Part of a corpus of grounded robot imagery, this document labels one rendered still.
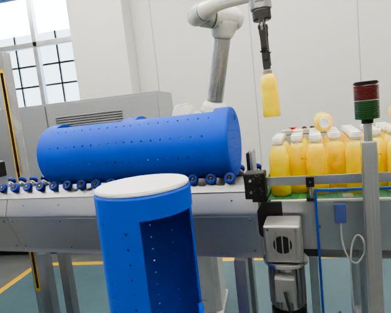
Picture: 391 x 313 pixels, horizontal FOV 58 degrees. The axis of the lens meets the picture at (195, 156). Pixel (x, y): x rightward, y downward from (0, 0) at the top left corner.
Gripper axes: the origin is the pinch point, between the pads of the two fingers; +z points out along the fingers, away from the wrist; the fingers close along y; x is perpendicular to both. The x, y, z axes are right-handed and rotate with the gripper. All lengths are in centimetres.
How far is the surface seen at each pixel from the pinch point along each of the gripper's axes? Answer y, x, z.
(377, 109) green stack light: 50, 31, 23
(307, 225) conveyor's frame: 34, 10, 59
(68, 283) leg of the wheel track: 3, -114, 96
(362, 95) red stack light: 51, 28, 19
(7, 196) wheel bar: 20, -126, 44
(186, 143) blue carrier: 24.5, -31.2, 28.1
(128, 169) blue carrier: 22, -58, 36
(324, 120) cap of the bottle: 17.4, 19.4, 26.3
